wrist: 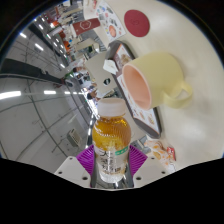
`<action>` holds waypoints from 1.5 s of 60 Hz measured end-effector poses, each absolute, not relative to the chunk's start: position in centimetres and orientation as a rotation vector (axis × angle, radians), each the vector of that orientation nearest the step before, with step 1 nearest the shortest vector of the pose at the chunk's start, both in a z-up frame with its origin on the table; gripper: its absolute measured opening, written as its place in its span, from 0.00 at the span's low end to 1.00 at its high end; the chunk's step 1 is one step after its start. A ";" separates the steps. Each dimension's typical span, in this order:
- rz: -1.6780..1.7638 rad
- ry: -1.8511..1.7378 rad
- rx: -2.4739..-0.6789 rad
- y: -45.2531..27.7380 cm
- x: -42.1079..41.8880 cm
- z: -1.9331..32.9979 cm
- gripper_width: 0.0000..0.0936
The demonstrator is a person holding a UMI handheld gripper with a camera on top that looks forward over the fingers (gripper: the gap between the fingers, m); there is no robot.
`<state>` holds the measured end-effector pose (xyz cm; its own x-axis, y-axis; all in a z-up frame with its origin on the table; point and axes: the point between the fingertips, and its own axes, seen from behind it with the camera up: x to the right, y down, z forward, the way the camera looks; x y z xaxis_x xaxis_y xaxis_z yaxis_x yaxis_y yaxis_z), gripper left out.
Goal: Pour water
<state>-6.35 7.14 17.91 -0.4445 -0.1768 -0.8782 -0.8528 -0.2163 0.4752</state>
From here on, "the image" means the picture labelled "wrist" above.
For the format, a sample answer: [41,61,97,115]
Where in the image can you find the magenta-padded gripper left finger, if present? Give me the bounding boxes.
[54,144,98,190]

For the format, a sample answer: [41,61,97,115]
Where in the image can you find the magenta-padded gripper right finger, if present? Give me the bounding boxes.
[126,144,170,189]

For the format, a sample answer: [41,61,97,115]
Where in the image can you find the clear tea bottle white cap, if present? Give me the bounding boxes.
[92,97,132,184]

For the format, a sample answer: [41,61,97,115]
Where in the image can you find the ceiling air conditioner unit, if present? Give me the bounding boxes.
[66,128,83,148]

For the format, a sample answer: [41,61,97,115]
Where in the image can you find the pale yellow mug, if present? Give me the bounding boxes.
[121,51,194,111]

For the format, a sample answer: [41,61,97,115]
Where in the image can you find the beige dining chairs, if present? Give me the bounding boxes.
[66,6,118,98]

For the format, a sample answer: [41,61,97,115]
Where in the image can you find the crumpled white napkin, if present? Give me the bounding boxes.
[102,59,119,75]

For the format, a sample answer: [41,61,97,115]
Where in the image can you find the ceiling lights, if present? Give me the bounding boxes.
[0,23,98,101]

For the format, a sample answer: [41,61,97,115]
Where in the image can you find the colourful printed leaflet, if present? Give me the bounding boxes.
[94,0,127,43]

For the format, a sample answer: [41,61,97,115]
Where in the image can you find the flat round red coaster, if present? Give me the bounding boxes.
[123,9,151,38]

